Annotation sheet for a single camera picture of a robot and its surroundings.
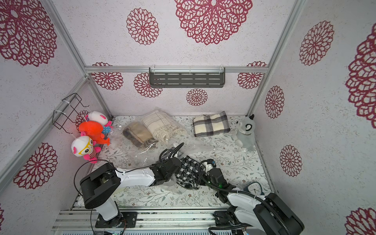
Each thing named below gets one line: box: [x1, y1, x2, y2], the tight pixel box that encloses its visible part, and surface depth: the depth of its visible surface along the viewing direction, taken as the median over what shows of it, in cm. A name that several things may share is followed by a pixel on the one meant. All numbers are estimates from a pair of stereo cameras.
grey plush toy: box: [235, 114, 257, 153], surface depth 96 cm
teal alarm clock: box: [243, 181, 265, 196], surface depth 82 cm
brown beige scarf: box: [122, 121, 154, 148], surface depth 105 cm
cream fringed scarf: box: [141, 109, 187, 145], surface depth 108 cm
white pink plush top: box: [87, 111, 113, 127], surface depth 97 cm
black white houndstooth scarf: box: [175, 155, 205, 190], surface depth 85 cm
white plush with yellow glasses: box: [70, 135, 102, 164], surface depth 82 cm
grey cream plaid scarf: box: [192, 111, 231, 137], surface depth 109 cm
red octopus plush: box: [78, 120, 111, 146], surface depth 91 cm
